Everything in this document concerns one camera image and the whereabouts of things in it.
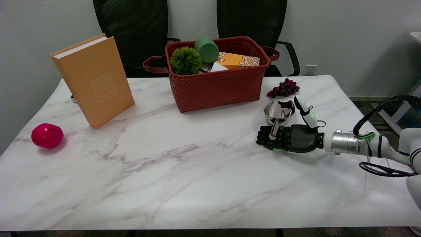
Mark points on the white box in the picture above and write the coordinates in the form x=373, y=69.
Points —
x=217, y=67

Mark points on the green spiky ball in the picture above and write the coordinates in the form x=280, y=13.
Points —
x=185, y=61

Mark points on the purple grape bunch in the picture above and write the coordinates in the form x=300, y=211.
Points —
x=284, y=89

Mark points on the white desk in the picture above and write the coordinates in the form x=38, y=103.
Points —
x=394, y=113

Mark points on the black mesh office chair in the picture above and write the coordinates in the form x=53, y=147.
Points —
x=250, y=19
x=138, y=33

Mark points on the orange hardcover book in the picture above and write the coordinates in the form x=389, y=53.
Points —
x=98, y=85

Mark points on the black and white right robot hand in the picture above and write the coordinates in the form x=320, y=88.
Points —
x=301, y=138

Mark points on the red woven basket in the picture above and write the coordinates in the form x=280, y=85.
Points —
x=217, y=89

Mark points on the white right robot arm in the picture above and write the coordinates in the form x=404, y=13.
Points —
x=345, y=143

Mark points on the magenta plastic ball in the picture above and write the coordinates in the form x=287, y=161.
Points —
x=47, y=135

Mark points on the green cup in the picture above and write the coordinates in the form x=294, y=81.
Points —
x=207, y=49

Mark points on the orange popcorn box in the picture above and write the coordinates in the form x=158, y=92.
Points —
x=233, y=61

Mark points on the white wall outlet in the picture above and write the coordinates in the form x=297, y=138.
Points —
x=310, y=69

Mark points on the stainless steel scoop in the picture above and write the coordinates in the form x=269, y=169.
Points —
x=278, y=113

